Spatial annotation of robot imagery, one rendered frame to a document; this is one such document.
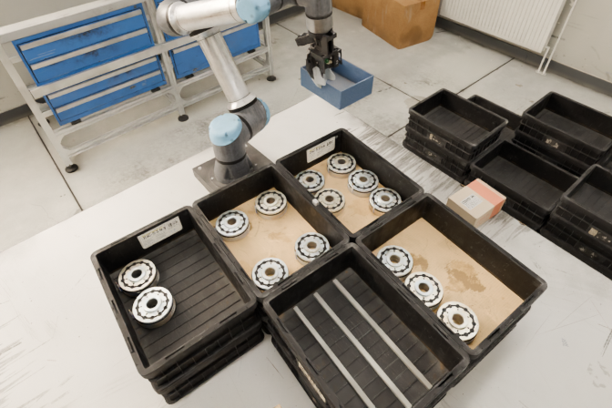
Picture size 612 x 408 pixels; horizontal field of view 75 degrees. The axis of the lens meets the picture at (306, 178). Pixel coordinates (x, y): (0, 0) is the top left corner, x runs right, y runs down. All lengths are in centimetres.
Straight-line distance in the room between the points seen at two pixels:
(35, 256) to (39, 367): 41
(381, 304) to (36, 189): 244
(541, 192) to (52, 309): 206
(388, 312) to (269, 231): 43
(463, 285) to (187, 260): 79
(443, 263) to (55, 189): 244
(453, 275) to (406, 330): 22
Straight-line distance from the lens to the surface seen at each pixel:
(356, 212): 131
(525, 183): 226
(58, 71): 280
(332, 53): 123
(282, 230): 127
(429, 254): 126
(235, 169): 150
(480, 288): 124
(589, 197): 216
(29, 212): 296
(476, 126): 233
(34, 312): 153
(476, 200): 152
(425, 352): 111
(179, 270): 125
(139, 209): 163
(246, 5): 109
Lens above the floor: 184
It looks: 46 degrees down
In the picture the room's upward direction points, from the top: 2 degrees counter-clockwise
